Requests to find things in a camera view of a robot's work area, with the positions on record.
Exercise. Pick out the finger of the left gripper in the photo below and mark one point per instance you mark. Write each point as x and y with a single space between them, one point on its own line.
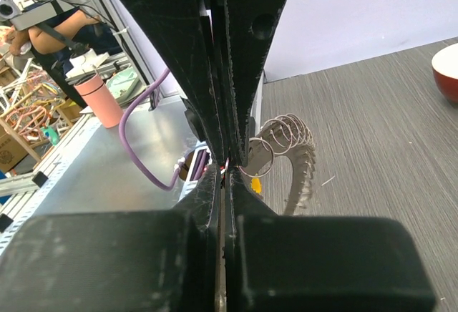
185 34
250 26

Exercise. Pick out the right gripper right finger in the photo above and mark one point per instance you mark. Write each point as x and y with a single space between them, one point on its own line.
328 263

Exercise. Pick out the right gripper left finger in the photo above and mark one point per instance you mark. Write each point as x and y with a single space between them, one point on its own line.
158 260

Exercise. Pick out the yellow key tag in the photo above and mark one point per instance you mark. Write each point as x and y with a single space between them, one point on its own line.
256 185

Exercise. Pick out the pink tumbler bottle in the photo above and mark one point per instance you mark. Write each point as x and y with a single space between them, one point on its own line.
95 93

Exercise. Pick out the seated person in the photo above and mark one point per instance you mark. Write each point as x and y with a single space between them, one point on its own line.
54 56

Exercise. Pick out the red white bowl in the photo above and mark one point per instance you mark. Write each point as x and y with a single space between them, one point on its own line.
444 67

